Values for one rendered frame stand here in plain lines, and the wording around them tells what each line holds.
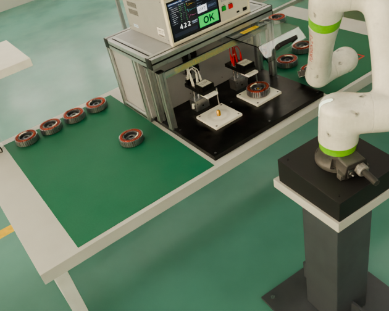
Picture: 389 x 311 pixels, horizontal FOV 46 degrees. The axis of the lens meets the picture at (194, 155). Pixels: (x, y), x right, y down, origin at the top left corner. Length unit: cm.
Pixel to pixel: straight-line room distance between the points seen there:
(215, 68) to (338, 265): 110
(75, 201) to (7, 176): 44
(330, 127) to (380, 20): 38
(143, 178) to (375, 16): 102
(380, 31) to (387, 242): 125
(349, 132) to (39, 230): 115
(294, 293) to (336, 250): 55
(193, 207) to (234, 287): 65
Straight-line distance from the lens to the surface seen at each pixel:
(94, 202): 182
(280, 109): 207
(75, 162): 208
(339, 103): 148
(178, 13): 196
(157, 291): 241
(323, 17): 166
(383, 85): 154
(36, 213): 190
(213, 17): 207
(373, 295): 229
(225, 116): 205
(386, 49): 157
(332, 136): 151
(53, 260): 167
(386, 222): 262
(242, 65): 216
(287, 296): 227
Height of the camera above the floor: 185
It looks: 36 degrees down
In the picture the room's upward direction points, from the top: 13 degrees counter-clockwise
